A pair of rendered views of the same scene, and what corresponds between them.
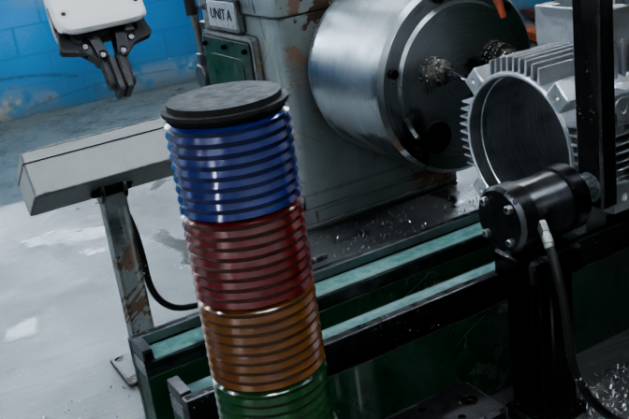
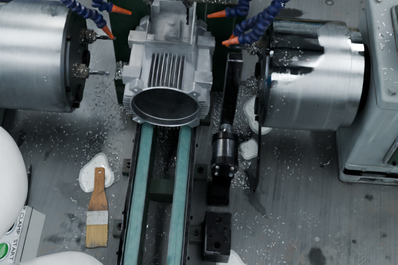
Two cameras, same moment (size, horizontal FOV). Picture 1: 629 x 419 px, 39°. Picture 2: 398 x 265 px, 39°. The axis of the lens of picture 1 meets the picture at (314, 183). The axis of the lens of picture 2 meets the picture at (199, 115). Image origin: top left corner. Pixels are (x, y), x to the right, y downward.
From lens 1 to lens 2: 0.97 m
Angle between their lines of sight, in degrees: 59
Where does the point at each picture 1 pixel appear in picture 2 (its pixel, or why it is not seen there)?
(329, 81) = (11, 98)
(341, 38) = (13, 77)
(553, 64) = (183, 77)
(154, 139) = (32, 226)
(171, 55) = not seen: outside the picture
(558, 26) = (161, 48)
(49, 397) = not seen: outside the picture
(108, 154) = (27, 254)
